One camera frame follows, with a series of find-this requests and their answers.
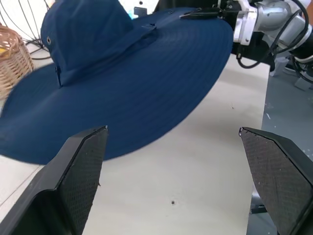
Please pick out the navy blue wide-brim hat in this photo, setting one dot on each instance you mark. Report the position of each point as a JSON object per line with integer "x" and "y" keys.
{"x": 137, "y": 93}

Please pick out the woven wicker basket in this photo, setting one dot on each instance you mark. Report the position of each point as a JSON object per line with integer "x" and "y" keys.
{"x": 12, "y": 63}

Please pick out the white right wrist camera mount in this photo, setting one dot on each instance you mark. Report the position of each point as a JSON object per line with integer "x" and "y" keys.
{"x": 244, "y": 23}

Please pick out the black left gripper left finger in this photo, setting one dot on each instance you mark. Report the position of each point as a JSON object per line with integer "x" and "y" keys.
{"x": 78, "y": 176}

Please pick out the black table frame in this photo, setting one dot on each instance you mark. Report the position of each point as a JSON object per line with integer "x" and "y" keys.
{"x": 256, "y": 206}

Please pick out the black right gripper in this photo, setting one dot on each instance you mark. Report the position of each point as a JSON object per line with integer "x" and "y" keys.
{"x": 228, "y": 7}

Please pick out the yellow item in basket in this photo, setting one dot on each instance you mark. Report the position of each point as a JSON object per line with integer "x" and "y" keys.
{"x": 3, "y": 52}

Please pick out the grey plastic block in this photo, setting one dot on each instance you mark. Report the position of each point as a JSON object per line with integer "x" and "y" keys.
{"x": 303, "y": 84}
{"x": 278, "y": 66}

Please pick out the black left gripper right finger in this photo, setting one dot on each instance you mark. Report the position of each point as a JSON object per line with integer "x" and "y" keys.
{"x": 274, "y": 176}

